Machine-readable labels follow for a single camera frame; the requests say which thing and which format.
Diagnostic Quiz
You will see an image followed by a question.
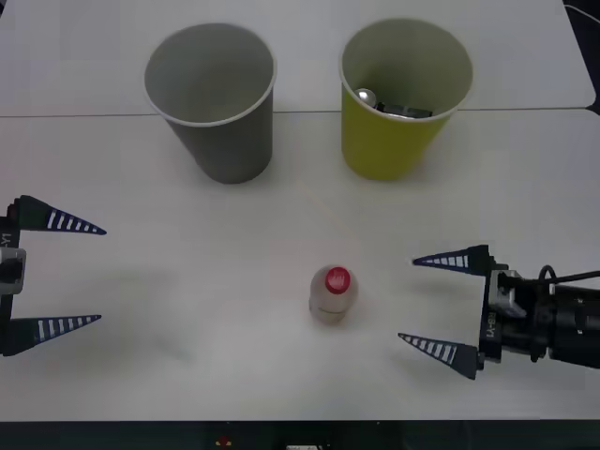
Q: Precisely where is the yellow-green plastic waste bin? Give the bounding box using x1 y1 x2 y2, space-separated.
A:
339 17 474 182

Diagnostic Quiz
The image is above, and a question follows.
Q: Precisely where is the thin white cable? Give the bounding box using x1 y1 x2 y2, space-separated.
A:
563 3 600 23

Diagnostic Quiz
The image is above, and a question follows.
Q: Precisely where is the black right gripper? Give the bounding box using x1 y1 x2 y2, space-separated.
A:
397 244 555 382

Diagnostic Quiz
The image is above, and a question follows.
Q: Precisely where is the clear bottle with red cap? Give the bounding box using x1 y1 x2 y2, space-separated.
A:
307 264 361 327

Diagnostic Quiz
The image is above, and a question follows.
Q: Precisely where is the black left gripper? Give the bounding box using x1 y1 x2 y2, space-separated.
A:
0 194 108 358

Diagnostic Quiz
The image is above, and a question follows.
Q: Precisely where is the grey plastic waste bin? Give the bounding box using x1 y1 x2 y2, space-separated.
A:
142 22 278 185

